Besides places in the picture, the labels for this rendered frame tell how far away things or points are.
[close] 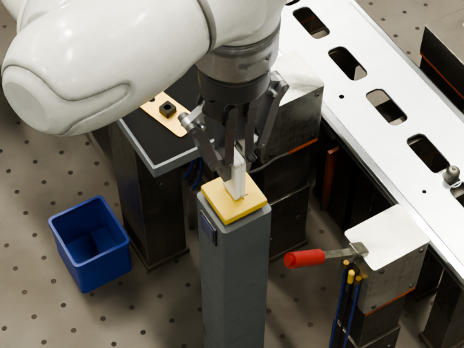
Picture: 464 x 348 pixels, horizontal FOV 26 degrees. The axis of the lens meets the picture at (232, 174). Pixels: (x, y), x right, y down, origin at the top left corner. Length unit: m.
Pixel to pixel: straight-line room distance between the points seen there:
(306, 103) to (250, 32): 0.48
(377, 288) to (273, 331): 0.34
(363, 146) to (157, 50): 0.68
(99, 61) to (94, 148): 1.04
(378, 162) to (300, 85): 0.17
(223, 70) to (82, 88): 0.21
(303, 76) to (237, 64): 0.44
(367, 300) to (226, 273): 0.20
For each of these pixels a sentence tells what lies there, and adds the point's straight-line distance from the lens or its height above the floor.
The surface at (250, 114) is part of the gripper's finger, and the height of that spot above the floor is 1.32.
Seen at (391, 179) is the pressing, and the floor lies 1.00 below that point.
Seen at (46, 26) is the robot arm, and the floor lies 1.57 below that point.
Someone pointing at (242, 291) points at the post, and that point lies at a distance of 1.35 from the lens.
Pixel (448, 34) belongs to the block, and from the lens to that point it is 1.60.
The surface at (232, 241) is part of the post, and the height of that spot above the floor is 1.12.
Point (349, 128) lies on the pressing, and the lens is 1.49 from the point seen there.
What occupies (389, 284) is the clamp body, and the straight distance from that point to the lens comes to 1.35.
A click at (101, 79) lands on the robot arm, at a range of 0.81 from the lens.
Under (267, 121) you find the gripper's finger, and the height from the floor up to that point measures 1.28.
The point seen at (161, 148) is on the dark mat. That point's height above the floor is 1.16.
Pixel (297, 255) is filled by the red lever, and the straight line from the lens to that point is 1.20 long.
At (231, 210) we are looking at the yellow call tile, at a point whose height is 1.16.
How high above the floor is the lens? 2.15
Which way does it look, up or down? 54 degrees down
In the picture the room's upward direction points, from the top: straight up
